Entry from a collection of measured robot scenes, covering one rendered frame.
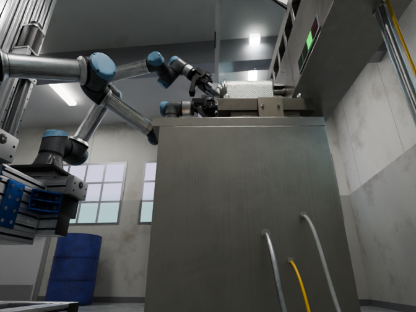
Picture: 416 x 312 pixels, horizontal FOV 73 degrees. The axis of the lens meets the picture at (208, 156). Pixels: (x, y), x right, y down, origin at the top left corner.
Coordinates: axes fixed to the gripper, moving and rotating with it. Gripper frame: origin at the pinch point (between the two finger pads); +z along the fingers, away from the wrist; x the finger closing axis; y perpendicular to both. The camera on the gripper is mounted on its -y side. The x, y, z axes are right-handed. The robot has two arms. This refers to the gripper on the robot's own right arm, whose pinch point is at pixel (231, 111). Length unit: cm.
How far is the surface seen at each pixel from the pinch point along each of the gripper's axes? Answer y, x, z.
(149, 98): 210, 281, -118
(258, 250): -68, -26, 5
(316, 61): 5.1, -29.3, 33.0
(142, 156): 135, 362, -142
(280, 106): -11.7, -21.9, 18.1
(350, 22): 5, -48, 38
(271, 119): -20.3, -25.9, 13.1
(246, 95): 10.0, -0.3, 7.7
